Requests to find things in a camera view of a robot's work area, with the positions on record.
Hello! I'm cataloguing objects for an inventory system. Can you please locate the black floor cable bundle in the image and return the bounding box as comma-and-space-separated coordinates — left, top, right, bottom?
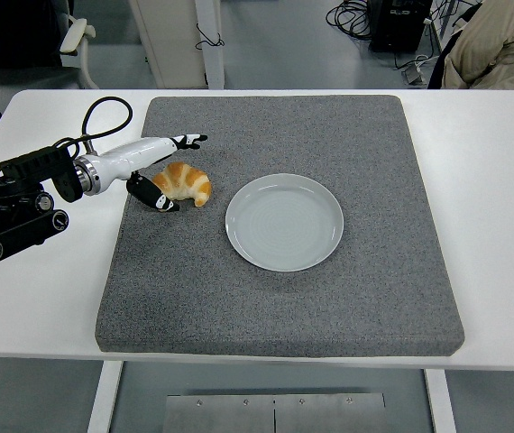
326, 0, 375, 42

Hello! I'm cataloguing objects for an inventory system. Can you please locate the person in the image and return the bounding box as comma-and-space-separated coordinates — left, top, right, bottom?
441, 0, 514, 91

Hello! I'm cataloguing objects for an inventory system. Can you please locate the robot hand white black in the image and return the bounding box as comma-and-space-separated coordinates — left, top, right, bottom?
90, 133, 209, 214

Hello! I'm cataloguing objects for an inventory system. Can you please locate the grey power adapter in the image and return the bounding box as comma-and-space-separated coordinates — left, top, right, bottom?
401, 62, 427, 86

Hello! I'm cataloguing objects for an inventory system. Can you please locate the white upright post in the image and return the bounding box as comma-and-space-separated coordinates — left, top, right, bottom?
195, 0, 225, 89

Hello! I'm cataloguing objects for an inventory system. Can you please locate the golden croissant bread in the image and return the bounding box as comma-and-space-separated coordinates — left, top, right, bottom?
151, 161, 213, 208

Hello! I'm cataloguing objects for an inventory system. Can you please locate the white cabinet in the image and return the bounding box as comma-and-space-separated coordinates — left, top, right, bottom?
129, 0, 208, 89

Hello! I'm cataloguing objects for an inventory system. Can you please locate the black computer case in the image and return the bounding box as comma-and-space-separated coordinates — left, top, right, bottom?
369, 0, 434, 53

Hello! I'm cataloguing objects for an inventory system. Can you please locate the white table leg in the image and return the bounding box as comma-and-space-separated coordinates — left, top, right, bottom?
86, 360, 124, 433
423, 368, 457, 433

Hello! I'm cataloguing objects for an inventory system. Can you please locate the thin black hanging cable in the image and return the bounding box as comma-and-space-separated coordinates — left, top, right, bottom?
195, 22, 225, 51

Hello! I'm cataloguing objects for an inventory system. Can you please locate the grey metal plate with screws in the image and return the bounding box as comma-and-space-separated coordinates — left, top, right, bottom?
162, 392, 387, 433

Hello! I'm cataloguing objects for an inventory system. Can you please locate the office chair with white armrest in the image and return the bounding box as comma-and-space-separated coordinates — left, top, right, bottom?
0, 0, 100, 90

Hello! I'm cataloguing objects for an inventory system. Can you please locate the grey speckled foam mat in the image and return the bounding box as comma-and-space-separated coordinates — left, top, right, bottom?
96, 95, 466, 358

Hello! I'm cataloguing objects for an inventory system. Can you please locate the black chair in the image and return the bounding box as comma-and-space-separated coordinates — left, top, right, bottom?
427, 33, 465, 90

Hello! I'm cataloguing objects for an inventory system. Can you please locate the pale grey round plate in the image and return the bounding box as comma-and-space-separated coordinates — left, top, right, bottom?
225, 173, 345, 272

